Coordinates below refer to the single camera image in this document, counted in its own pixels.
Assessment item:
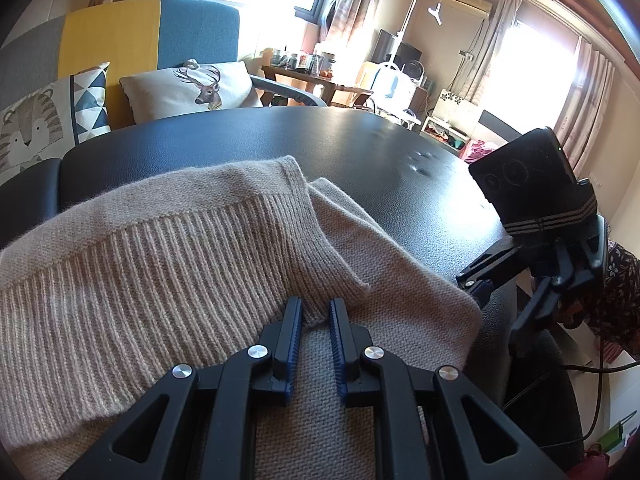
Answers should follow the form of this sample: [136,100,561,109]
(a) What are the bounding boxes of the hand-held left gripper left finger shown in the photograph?
[60,296,304,480]

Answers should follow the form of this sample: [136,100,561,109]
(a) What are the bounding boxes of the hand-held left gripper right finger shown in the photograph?
[327,298,571,480]

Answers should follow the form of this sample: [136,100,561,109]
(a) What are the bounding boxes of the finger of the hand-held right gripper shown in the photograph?
[509,275,575,358]
[456,239,535,306]

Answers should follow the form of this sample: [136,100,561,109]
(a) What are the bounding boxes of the beige knit sweater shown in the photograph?
[0,155,483,480]

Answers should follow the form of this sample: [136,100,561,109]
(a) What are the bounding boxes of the pink red cloth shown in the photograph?
[464,139,498,162]

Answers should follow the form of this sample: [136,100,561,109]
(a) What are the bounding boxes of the person's floral trousers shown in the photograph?
[585,240,640,351]

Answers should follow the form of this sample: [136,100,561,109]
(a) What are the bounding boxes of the sheer beige curtain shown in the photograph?
[477,0,523,111]
[552,35,617,161]

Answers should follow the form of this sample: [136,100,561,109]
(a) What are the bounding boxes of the white low shelf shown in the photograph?
[420,114,473,157]

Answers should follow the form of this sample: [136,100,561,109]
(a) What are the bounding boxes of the white patterned box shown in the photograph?
[432,87,482,122]

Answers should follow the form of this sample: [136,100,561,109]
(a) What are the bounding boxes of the curtained window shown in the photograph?
[492,20,583,121]

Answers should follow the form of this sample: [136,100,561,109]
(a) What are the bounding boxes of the white plastic appliance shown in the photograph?
[372,61,418,111]

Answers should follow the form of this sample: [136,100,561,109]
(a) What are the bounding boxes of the air conditioner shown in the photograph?
[431,0,493,17]

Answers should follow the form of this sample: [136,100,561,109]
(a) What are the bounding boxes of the black monitor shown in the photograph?
[374,29,422,68]

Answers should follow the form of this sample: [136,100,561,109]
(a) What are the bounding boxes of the white pole stand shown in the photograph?
[394,0,451,63]

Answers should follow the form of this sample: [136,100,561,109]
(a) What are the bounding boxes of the wooden side table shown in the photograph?
[261,62,373,107]

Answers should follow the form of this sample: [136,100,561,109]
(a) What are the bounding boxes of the row of glass jars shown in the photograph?
[264,46,337,73]

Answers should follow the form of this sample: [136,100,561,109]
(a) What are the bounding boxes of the deer print cushion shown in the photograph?
[120,59,263,123]

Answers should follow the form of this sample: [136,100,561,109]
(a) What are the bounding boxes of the tiger print cushion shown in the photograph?
[0,62,112,186]

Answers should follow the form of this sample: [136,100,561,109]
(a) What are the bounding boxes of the grey yellow blue sofa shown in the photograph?
[0,0,328,186]

